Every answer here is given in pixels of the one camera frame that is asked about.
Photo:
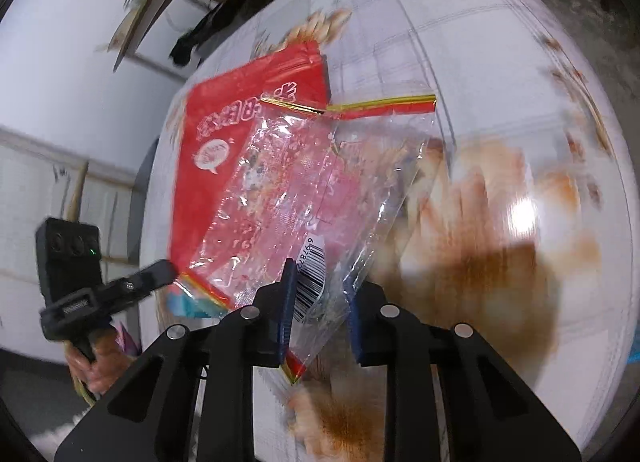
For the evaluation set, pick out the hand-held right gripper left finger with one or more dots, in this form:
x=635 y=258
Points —
x=287 y=312

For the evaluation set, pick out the clear plastic bag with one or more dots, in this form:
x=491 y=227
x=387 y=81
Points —
x=300 y=182

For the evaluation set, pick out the black chair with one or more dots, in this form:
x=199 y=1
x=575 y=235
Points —
x=145 y=182

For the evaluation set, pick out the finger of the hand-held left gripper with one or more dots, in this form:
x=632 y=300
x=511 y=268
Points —
x=145 y=282

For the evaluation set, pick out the floral tablecloth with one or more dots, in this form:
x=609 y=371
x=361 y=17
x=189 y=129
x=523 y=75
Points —
x=475 y=67

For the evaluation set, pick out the black clothing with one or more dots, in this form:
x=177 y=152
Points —
x=192 y=37

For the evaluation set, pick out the red packet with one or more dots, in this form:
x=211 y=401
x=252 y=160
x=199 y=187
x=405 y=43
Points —
x=225 y=107

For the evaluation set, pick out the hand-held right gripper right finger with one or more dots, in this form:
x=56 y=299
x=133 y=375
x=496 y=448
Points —
x=357 y=337

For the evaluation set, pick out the person's left hand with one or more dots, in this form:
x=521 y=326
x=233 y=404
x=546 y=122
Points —
x=107 y=367

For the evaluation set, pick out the white fluffy cloth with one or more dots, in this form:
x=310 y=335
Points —
x=57 y=437

